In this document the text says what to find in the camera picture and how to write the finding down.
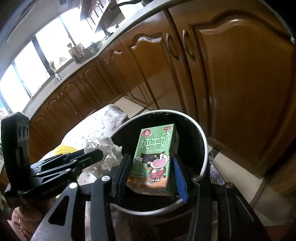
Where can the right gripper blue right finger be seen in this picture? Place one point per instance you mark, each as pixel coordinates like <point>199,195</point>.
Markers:
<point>236,220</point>

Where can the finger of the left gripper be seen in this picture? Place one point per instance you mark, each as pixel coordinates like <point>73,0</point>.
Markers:
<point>65,165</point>

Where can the yellow foam fruit net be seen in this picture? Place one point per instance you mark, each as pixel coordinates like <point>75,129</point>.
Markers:
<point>64,149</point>

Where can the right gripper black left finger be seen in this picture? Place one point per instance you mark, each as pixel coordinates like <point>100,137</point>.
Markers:
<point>66,219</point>

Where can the left hand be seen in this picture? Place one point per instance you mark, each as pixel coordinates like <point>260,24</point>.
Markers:
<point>26,219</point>

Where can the white dotted tablecloth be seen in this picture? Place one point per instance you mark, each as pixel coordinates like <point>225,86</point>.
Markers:
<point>100,124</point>

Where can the black wok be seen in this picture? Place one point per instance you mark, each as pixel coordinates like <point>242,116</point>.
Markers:
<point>143,2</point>

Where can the green milk carton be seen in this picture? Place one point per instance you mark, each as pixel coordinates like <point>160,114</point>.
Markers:
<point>151,172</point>

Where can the kitchen faucet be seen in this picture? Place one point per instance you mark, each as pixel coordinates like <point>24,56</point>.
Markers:
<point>53,72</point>

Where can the brown wooden kitchen cabinets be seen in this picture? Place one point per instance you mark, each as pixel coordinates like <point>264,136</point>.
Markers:
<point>230,65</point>

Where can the white paper ball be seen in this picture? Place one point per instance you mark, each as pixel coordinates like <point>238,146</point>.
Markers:
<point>112,158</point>

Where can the wooden knife block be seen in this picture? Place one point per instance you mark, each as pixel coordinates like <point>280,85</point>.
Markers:
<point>76,52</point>

